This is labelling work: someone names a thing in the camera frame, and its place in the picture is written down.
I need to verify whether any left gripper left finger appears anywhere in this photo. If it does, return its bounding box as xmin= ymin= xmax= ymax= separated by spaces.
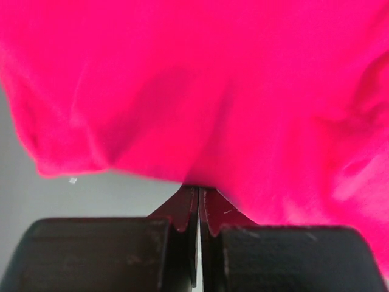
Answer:
xmin=1 ymin=186 xmax=199 ymax=292

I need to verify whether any magenta t shirt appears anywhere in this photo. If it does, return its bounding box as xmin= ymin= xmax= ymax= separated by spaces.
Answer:
xmin=1 ymin=1 xmax=388 ymax=273

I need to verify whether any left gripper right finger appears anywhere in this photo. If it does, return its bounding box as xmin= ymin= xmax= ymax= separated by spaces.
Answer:
xmin=199 ymin=189 xmax=387 ymax=291

